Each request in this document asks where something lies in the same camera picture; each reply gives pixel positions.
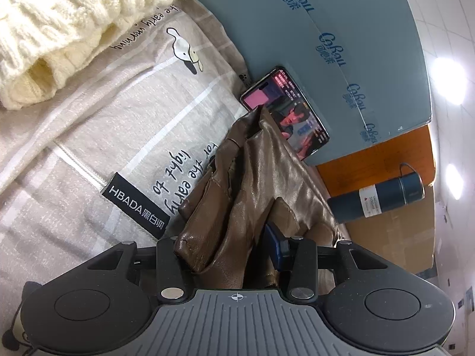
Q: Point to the brown leather garment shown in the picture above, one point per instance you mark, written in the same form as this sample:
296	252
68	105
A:
259	163

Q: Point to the printed striped bed sheet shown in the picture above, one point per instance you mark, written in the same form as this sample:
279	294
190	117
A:
111	126

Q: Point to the dark blue thermos bottle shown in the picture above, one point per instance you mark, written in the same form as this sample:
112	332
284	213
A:
371	200

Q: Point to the orange cardboard box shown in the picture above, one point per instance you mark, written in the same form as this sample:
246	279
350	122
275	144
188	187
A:
371	163

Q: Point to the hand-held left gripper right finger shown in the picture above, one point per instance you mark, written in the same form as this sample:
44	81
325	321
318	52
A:
275	246

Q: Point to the large blue foam board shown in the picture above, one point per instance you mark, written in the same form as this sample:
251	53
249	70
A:
352	26

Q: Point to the cream knit sweater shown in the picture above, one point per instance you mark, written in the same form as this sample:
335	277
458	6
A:
74	18

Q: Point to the black smartphone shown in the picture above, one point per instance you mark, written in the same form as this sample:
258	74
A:
297	118

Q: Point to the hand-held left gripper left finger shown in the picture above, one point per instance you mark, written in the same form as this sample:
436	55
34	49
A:
169	263

